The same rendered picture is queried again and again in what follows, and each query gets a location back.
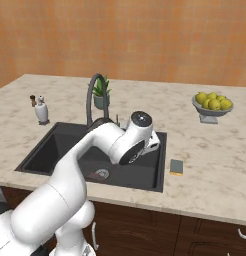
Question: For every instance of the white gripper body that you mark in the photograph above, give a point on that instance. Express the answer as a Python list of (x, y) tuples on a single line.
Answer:
[(155, 140)]

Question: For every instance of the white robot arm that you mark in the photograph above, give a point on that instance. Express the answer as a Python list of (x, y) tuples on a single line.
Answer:
[(71, 186)]

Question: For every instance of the black kitchen sink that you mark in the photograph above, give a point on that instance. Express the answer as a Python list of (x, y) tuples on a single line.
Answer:
[(141, 166)]

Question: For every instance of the grey and yellow sponge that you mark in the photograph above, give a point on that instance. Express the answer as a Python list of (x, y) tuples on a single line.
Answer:
[(176, 166)]

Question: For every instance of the round sink drain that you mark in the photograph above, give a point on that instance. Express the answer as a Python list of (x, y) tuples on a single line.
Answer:
[(102, 173)]

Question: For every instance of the small grey tap lever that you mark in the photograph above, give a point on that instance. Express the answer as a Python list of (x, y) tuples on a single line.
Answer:
[(117, 120)]

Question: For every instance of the yellow lemon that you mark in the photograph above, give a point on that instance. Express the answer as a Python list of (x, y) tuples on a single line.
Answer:
[(212, 96), (200, 97), (221, 98), (214, 104), (205, 104), (226, 104)]

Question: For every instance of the green plant in grey pot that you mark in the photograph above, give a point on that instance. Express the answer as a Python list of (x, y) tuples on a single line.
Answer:
[(101, 95)]

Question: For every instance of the dark grey arched tap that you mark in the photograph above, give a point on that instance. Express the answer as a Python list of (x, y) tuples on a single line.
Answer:
[(92, 96)]

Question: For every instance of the dark brown cupboard door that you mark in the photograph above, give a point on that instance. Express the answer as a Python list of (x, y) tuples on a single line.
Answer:
[(11, 196), (135, 230), (215, 238)]

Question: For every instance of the white soap dispenser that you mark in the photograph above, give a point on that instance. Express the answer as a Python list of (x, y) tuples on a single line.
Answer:
[(41, 111)]

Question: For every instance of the small brown pepper mill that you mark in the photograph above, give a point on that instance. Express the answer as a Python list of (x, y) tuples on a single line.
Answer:
[(33, 100)]

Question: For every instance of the grey pedestal fruit bowl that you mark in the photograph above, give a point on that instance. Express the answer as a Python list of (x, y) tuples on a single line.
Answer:
[(209, 115)]

